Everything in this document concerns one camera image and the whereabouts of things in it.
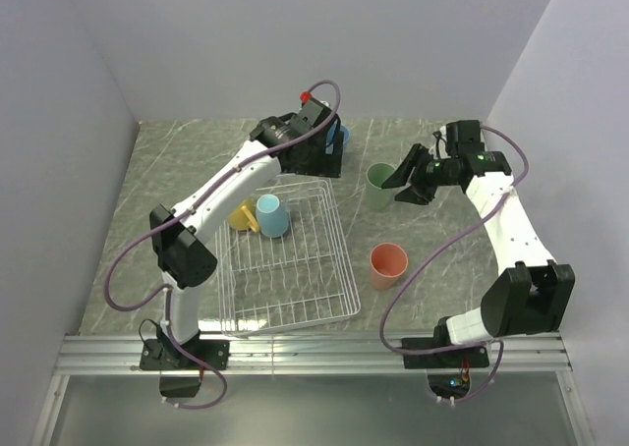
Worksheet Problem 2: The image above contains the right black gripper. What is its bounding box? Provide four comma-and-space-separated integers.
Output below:
380, 143, 458, 206

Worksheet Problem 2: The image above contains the green plastic tumbler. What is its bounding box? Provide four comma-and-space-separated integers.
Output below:
365, 162, 396, 211

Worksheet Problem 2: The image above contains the salmon pink plastic tumbler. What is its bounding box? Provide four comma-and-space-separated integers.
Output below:
370, 243, 409, 291

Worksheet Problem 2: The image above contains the light blue ceramic mug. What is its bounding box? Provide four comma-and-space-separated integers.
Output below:
256, 194, 290, 238

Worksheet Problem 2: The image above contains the yellow ceramic mug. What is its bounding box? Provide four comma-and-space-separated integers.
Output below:
227, 197, 260, 233

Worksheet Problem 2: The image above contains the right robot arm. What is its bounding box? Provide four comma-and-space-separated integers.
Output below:
382, 120, 576, 367

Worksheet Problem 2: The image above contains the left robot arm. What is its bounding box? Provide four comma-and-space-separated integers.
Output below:
149, 112, 343, 369

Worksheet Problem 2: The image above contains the blue plastic tumbler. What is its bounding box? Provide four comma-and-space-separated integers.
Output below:
323, 124, 351, 155

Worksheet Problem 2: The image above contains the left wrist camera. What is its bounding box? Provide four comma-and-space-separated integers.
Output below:
298, 91, 331, 127

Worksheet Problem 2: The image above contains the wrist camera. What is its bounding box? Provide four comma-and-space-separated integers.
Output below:
431, 125, 456, 159
298, 91, 331, 127

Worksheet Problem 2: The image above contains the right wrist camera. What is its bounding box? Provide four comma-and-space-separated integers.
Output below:
431, 125, 456, 159

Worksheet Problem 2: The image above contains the white wire dish rack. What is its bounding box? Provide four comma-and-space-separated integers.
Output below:
215, 176, 361, 337

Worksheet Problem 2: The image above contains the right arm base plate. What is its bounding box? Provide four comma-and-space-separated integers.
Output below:
401, 337, 489, 369

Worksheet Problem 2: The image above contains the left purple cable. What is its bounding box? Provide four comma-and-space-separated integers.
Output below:
104, 79, 342, 410

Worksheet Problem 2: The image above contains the aluminium mounting rail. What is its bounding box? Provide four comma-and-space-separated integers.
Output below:
53, 332, 572, 375

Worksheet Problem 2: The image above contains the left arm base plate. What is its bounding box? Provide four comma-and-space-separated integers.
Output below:
139, 338, 230, 371

